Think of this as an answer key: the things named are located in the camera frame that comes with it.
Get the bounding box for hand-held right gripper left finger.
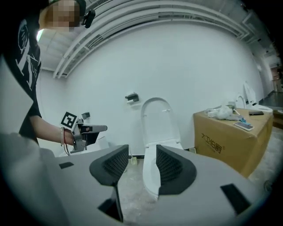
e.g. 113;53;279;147
45;144;130;226

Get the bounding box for person's left forearm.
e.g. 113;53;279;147
36;115;75;147

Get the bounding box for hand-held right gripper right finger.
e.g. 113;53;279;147
123;144;276;226

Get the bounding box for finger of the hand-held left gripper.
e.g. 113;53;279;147
84;132;98;147
82;124;108;134

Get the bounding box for large brown cardboard box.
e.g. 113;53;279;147
193;107;274;178

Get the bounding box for person's black printed t-shirt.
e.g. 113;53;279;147
4;19;42;145

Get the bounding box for black toilet paper holder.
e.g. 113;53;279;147
124;90;141;109

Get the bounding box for black head-worn camera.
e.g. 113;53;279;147
81;9;96;29

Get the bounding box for red string bracelet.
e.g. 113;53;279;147
63;128;72;157

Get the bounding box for crumpled white plastic bag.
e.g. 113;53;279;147
217;105;233;120

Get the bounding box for white-cased smartphone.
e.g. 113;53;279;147
233;121;255;132

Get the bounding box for white toilet with raised lid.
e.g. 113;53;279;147
234;81;274;113

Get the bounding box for person's head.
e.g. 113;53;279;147
38;0;87;30

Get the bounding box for white toilet seat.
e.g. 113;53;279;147
142;138;184;198

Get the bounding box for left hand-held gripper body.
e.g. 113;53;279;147
59;111;93;154

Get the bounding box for white toilet lid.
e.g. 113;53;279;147
140;97;180;147

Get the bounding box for white toilet bowl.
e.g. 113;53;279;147
143;184;160;200

